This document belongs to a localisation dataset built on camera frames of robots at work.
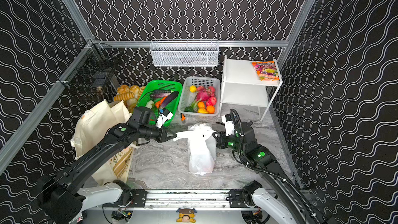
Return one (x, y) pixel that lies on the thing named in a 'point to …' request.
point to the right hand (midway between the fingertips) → (214, 133)
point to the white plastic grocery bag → (201, 143)
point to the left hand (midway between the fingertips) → (178, 136)
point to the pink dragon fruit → (203, 94)
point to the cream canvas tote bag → (94, 122)
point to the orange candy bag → (266, 70)
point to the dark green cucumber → (188, 109)
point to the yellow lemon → (193, 88)
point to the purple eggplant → (168, 99)
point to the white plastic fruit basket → (186, 97)
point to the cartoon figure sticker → (186, 215)
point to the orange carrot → (157, 103)
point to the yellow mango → (202, 110)
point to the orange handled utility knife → (183, 117)
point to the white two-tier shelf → (240, 85)
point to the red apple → (212, 100)
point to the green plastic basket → (145, 101)
